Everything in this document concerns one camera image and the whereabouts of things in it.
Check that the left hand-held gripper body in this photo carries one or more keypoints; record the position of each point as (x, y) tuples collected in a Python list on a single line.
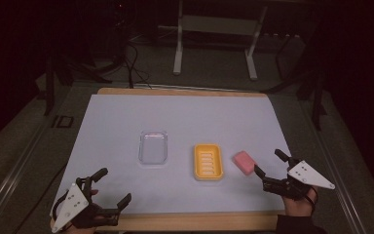
[(78, 203)]

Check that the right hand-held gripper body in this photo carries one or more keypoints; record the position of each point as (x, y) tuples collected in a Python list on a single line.
[(300, 177)]

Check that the pink soap bar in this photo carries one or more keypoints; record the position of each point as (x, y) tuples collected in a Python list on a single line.
[(244, 162)]

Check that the person's left hand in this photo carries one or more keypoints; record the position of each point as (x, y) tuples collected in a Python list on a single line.
[(93, 192)]

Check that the person's right hand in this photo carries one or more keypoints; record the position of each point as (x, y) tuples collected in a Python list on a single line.
[(297, 205)]

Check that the yellow soap dish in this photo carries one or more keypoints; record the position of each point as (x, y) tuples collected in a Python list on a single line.
[(207, 161)]

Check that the clear plastic tray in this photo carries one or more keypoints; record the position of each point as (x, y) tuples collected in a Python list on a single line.
[(153, 148)]

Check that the wooden table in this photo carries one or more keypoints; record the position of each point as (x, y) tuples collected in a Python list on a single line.
[(181, 221)]

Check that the dark tripod stand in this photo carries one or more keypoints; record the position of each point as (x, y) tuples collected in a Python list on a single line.
[(316, 97), (49, 84)]

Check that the white table sheet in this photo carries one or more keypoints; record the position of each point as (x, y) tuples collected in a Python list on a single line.
[(175, 117)]

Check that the dark box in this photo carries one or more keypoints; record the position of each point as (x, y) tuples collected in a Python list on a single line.
[(290, 57)]

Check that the white metal stand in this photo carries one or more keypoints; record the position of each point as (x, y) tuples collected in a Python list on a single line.
[(217, 24)]

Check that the black rectangular floor frame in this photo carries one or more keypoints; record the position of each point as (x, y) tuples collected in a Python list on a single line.
[(57, 121)]

